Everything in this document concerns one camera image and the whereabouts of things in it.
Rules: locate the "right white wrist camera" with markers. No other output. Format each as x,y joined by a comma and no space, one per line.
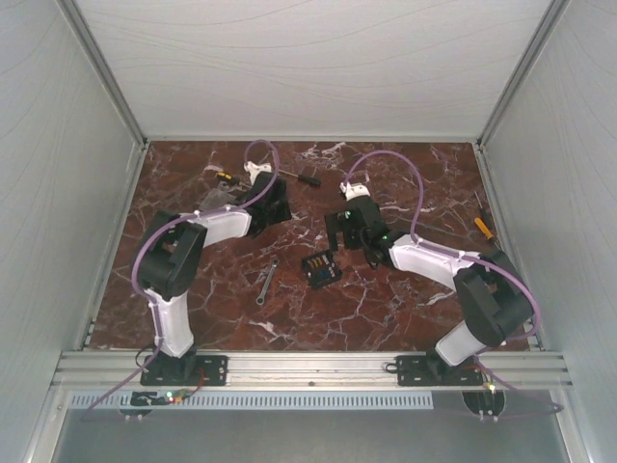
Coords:
351,191

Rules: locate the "black fuse box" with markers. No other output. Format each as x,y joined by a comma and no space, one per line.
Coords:
321,270

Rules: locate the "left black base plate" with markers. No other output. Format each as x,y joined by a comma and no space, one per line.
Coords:
190,370

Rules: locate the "yellow black small screwdriver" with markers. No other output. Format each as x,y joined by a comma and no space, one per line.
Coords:
228,178

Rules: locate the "orange handle screwdriver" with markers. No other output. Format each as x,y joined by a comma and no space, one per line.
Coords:
482,226

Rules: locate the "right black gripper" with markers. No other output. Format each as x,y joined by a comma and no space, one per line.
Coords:
335,222

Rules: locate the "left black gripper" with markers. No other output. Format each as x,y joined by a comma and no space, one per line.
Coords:
284,212

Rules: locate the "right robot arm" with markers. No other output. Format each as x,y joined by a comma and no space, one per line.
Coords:
494,301

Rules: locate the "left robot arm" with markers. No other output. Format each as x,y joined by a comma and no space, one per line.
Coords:
166,264

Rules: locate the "black handle screwdriver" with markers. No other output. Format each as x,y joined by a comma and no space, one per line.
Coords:
303,178

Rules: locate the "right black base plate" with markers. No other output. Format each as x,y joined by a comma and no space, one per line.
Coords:
427,371

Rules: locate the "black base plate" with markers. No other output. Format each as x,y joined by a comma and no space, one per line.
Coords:
427,371
190,370

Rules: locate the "clear plastic fuse box lid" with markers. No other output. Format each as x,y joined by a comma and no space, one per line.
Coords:
216,199

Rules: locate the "silver combination wrench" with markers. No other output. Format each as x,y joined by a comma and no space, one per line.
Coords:
260,299

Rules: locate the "grey slotted cable duct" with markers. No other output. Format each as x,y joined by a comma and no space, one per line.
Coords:
264,400

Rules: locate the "thin black screwdriver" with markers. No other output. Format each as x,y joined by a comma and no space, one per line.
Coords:
483,212

